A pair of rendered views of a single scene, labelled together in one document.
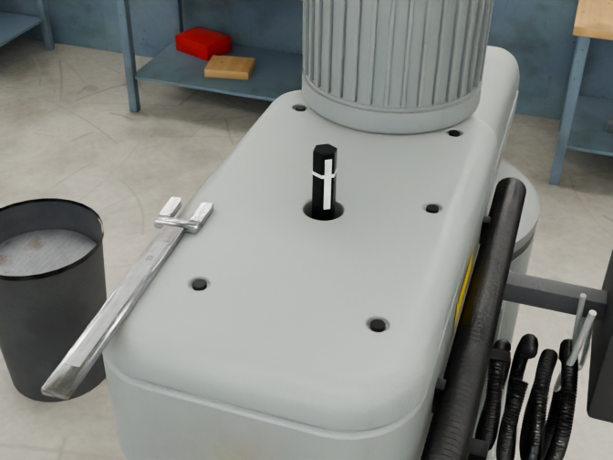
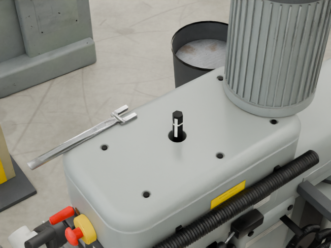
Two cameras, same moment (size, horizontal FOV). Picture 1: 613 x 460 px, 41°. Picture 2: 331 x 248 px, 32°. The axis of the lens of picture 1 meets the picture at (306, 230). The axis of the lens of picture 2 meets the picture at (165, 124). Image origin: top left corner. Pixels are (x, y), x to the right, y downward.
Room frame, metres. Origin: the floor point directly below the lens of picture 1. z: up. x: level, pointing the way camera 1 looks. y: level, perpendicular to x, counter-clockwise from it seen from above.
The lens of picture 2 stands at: (-0.04, -0.47, 2.73)
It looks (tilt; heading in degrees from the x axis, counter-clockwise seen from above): 45 degrees down; 36
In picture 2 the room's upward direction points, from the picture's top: straight up
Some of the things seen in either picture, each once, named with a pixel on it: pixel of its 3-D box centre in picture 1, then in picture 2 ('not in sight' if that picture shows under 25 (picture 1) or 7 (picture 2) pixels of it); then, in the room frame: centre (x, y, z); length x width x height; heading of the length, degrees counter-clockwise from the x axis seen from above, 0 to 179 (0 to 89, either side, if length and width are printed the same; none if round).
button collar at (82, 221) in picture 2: not in sight; (84, 229); (0.40, 0.06, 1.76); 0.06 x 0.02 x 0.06; 72
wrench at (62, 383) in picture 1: (133, 284); (82, 137); (0.50, 0.13, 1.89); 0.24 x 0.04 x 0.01; 165
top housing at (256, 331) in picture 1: (326, 269); (182, 158); (0.64, -0.02, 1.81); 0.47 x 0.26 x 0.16; 162
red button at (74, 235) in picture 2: not in sight; (74, 234); (0.38, 0.06, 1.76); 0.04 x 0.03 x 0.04; 72
